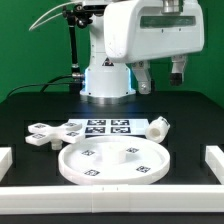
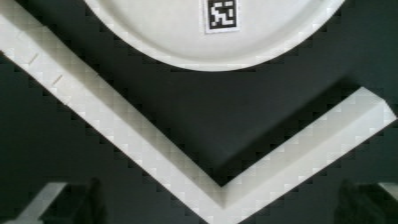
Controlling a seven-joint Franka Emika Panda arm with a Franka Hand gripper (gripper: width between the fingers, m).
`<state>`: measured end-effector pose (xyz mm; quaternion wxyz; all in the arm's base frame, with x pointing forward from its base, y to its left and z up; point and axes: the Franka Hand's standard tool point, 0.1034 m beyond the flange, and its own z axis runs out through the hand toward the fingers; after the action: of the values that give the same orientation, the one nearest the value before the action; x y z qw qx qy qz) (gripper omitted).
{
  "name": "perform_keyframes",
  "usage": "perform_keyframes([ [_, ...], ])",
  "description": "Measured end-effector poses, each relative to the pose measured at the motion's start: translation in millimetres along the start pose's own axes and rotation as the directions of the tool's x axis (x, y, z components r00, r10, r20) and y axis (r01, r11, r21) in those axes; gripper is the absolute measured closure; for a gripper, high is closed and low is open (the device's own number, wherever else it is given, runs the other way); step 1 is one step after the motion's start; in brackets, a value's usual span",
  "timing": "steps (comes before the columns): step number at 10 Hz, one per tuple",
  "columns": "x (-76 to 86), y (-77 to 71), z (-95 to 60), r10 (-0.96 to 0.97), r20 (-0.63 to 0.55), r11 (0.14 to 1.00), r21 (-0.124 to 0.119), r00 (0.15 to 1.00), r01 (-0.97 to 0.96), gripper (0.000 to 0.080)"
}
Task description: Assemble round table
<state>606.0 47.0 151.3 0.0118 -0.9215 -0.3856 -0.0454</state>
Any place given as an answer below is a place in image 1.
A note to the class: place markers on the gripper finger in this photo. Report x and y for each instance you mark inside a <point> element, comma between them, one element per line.
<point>178,68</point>
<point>141,71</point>

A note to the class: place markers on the white cross-shaped table base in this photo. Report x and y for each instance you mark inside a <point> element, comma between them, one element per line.
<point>41,134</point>

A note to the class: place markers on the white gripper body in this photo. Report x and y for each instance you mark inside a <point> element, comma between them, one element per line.
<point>138,30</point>

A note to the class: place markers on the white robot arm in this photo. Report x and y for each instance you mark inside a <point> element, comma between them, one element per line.
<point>107,82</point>

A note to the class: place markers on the white front fence rail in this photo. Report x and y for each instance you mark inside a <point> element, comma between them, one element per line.
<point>122,198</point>

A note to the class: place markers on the white fence block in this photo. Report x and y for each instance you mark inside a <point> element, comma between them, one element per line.
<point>5,161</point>
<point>214,157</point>

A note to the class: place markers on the white fiducial marker sheet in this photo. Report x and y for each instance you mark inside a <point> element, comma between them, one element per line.
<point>95,127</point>

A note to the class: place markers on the white round table top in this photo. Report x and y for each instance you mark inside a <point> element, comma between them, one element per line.
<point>107,160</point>

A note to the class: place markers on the white left fence block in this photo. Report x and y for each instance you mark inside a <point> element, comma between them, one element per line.
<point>5,161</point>

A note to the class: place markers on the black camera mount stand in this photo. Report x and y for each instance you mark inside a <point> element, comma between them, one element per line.
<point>77,17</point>

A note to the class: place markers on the white right fence block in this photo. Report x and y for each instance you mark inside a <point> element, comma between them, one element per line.
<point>214,157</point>

